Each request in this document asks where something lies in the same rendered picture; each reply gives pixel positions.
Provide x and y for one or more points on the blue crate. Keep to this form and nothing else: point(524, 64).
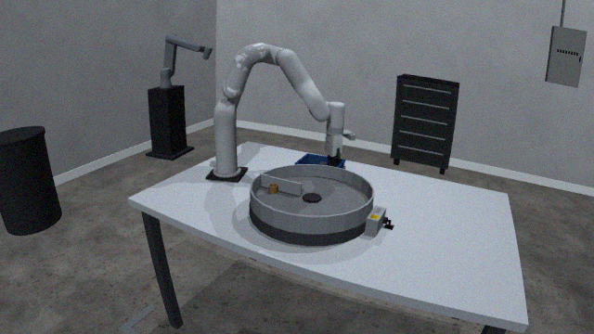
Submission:
point(316, 159)

